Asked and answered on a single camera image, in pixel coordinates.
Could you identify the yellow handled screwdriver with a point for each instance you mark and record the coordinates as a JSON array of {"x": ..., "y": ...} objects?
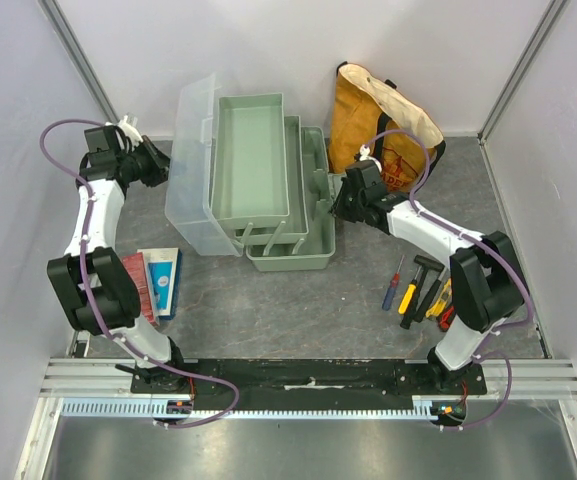
[{"x": 405, "y": 302}]

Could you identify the claw hammer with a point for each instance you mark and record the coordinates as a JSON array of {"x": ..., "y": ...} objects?
[{"x": 430, "y": 296}]

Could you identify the blue cable duct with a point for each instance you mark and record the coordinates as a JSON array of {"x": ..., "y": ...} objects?
[{"x": 118, "y": 407}]

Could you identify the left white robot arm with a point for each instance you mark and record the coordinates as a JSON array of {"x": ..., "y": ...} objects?
[{"x": 93, "y": 287}]

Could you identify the yellow utility knife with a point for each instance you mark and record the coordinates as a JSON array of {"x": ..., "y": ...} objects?
[{"x": 442, "y": 301}]

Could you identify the red box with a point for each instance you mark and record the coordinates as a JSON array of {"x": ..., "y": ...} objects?
[{"x": 136, "y": 267}]

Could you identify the red black utility knife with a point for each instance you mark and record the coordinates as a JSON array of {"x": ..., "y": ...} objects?
[{"x": 446, "y": 318}]

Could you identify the aluminium frame rail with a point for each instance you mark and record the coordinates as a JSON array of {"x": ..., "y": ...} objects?
[{"x": 532, "y": 379}]

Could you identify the yellow tote bag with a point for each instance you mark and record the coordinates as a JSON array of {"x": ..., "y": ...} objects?
[{"x": 399, "y": 134}]

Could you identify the blue white box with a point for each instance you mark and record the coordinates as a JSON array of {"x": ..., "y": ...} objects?
[{"x": 164, "y": 267}]

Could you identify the green plastic tool box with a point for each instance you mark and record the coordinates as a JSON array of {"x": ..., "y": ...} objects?
[{"x": 247, "y": 179}]

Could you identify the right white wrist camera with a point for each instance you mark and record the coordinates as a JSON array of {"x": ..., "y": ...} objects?
[{"x": 365, "y": 154}]

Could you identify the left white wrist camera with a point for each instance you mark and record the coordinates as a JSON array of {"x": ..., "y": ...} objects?
[{"x": 128, "y": 125}]

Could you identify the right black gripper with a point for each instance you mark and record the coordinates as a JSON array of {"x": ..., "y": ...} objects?
[{"x": 350, "y": 195}]

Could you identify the blue red screwdriver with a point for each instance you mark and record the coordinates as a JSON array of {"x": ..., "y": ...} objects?
[{"x": 392, "y": 287}]

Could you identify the black rubber mallet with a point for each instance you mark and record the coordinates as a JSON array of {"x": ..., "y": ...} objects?
[{"x": 429, "y": 265}]

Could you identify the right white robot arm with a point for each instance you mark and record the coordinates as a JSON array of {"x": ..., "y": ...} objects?
[{"x": 488, "y": 285}]

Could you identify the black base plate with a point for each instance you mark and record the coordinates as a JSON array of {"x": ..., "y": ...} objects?
[{"x": 230, "y": 388}]

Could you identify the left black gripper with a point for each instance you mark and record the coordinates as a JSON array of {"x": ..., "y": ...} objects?
[{"x": 161, "y": 163}]

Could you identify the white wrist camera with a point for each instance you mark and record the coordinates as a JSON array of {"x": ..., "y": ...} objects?
[
  {"x": 128, "y": 125},
  {"x": 365, "y": 154}
]

